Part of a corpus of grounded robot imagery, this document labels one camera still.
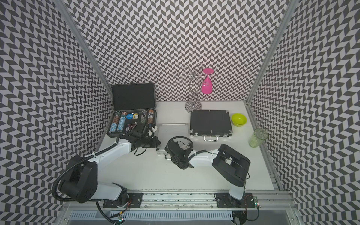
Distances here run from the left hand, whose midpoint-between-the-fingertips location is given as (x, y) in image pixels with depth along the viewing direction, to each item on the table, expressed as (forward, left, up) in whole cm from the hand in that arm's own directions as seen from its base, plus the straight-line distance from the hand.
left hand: (159, 144), depth 88 cm
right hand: (-3, -6, -3) cm, 7 cm away
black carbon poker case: (+15, -34, 0) cm, 37 cm away
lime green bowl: (+23, -57, -4) cm, 61 cm away
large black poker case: (+34, +25, +3) cm, 42 cm away
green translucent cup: (+12, -71, -9) cm, 73 cm away
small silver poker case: (+9, -4, +1) cm, 10 cm away
